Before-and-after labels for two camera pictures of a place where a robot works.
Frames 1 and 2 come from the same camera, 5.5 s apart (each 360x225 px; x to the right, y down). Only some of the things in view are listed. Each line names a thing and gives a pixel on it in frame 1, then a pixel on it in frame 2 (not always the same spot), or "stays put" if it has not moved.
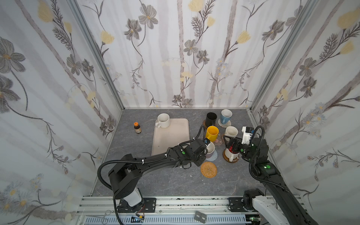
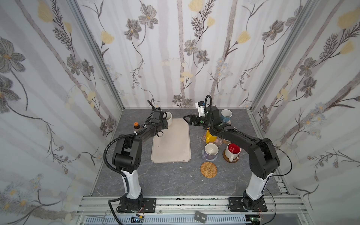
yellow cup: x=212 y=133 stays put
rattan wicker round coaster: x=208 y=169 stays put
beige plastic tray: x=176 y=135 stays put
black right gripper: x=238 y=147 to x=197 y=119
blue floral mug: x=226 y=114 stays put
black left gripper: x=202 y=147 to x=163 y=122
